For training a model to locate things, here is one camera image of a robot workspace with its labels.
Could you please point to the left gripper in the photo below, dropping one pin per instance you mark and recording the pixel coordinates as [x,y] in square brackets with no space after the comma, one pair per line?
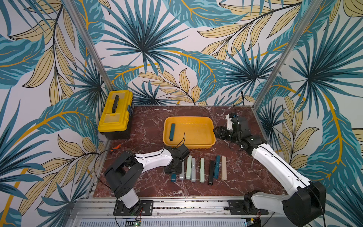
[179,170]

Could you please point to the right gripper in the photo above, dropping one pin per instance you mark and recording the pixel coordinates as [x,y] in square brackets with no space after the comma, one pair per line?
[222,132]

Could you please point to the light green pruning pliers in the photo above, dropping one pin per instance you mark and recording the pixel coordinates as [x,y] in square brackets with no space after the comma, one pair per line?
[189,168]

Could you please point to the dark teal pruning pliers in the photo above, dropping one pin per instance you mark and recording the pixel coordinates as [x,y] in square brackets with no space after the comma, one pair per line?
[172,132]

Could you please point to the beige pruning pliers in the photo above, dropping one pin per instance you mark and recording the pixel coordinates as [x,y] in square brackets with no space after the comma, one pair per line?
[224,168]

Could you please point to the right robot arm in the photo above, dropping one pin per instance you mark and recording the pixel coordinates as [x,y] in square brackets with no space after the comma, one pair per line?
[305,200]

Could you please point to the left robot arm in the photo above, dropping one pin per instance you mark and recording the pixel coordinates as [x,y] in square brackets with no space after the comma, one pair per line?
[122,175]

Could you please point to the light grey pruning pliers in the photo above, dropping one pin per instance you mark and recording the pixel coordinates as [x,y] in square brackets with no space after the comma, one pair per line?
[193,170]

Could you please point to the mint green pruning pliers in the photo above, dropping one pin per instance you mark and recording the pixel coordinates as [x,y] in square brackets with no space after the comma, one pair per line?
[202,171]

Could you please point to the yellow plastic storage tray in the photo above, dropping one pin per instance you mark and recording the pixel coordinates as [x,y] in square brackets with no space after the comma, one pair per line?
[196,132]

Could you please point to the black pruning pliers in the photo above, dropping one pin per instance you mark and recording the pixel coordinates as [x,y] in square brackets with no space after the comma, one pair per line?
[211,172]

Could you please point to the teal pruning pliers right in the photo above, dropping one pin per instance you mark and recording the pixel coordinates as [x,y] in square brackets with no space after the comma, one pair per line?
[217,166]

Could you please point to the yellow black toolbox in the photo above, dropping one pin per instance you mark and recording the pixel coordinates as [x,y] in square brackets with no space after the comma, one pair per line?
[115,121]

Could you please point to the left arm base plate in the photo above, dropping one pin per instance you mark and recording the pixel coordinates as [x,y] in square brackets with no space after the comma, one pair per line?
[143,208]

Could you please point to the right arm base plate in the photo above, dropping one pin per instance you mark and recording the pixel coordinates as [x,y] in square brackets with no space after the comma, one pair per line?
[242,207]

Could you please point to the aluminium front rail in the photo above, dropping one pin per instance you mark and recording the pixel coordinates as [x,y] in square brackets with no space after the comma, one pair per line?
[195,211]

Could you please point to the left aluminium frame post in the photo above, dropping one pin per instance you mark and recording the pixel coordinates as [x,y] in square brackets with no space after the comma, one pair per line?
[78,21]

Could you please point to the aluminium frame post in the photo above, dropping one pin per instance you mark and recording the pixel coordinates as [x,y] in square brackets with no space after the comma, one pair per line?
[313,7]
[78,21]

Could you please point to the right aluminium frame post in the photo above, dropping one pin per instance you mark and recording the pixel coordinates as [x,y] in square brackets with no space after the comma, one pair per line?
[313,7]

